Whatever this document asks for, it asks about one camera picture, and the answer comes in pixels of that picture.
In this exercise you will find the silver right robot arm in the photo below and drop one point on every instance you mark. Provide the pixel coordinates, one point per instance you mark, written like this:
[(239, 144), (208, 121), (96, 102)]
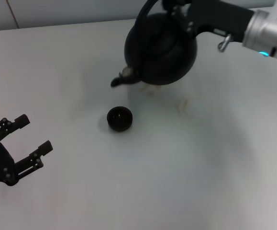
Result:
[(265, 36)]

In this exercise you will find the spilled tea drops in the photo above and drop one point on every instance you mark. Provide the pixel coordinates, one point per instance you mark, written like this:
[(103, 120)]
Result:
[(150, 90)]

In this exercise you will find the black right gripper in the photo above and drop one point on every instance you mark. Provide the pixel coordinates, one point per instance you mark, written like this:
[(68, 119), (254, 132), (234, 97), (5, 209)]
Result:
[(219, 16)]

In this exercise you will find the small dark teacup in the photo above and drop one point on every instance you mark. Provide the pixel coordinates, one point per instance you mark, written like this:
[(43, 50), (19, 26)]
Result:
[(119, 124)]

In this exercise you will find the black round teapot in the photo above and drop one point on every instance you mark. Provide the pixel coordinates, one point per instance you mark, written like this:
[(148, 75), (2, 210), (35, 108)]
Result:
[(162, 55)]

